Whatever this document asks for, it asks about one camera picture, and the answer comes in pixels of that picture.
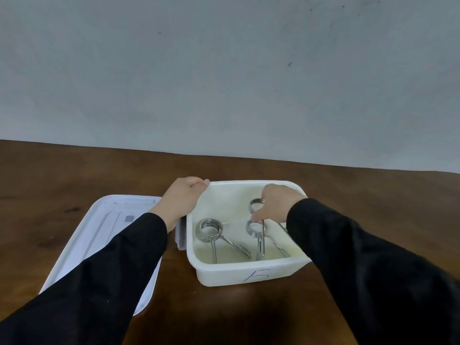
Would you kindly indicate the white plastic storage box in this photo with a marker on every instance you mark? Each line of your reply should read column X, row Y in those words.
column 230, row 273

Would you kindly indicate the person's left thumb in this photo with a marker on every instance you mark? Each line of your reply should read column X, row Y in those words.
column 201, row 187

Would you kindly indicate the person's right hand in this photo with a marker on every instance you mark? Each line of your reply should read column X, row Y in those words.
column 280, row 202

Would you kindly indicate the person's right forearm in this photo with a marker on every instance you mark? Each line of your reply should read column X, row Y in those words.
column 366, row 276

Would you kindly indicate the person's left forearm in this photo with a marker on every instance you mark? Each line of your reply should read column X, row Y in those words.
column 93, row 283

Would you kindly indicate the person's right thumb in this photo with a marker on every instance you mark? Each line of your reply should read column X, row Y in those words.
column 257, row 214

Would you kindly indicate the white plastic box lid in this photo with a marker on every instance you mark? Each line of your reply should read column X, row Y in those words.
column 104, row 211

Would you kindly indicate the person's left hand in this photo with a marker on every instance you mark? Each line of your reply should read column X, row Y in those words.
column 179, row 199

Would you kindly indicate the metal spring collar clip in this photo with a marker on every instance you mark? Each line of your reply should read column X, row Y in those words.
column 251, row 229
column 253, row 201
column 206, row 229

